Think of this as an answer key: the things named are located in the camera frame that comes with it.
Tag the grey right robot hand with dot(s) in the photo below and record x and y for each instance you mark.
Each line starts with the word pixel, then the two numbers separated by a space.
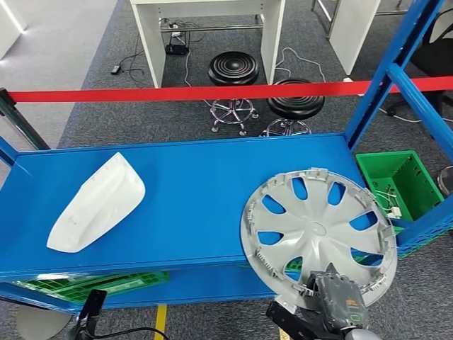
pixel 341 302

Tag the grey plastic wheel hubcap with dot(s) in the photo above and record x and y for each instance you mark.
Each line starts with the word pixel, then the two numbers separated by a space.
pixel 318 230

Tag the blue metal shelf rack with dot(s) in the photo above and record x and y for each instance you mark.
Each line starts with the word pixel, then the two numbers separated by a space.
pixel 159 202

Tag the white plastic cover part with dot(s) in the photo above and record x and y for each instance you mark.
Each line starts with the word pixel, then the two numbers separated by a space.
pixel 99 206

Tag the green plastic crate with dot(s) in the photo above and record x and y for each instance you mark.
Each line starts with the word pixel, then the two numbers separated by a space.
pixel 414 187
pixel 88 286

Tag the chrome stanchion with round base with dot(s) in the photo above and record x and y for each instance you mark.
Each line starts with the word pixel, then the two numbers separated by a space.
pixel 38 324
pixel 446 180

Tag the black round stool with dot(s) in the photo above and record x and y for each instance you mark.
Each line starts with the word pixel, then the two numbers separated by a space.
pixel 295 110
pixel 233 68

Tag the white power strip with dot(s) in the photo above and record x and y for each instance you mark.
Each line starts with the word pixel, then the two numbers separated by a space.
pixel 175 34
pixel 347 80

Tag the white desk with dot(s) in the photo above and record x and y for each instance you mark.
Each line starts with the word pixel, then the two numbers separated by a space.
pixel 353 33
pixel 152 47

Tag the black office chair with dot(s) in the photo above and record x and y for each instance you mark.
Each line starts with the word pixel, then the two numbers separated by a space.
pixel 430 58

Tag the red barrier belt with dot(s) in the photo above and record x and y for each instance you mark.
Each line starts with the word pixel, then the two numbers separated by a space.
pixel 177 93

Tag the black box under desk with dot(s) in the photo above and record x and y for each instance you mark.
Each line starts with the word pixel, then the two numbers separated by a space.
pixel 177 49

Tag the black power adapter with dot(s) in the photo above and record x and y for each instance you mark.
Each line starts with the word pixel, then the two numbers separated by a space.
pixel 115 70

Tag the dark stanchion post with belt head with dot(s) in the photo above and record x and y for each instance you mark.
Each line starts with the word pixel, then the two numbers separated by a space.
pixel 22 126

